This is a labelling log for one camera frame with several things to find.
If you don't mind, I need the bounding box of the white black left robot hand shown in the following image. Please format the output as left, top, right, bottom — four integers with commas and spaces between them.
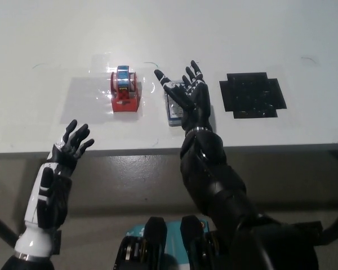
13, 119, 95, 258

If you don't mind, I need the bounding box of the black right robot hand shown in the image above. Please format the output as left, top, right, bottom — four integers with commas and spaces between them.
153, 59, 214, 132

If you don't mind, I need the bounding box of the black tape patch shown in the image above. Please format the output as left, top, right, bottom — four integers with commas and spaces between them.
219, 72, 287, 119

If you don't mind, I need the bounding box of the red tape dispenser with roll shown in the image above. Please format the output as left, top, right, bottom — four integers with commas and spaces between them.
110, 65, 141, 113

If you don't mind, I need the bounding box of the black teal robot body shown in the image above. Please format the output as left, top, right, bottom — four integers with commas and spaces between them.
114, 215, 237, 270

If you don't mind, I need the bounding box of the black table leg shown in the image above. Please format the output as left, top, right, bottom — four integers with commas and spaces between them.
318, 210, 338, 245

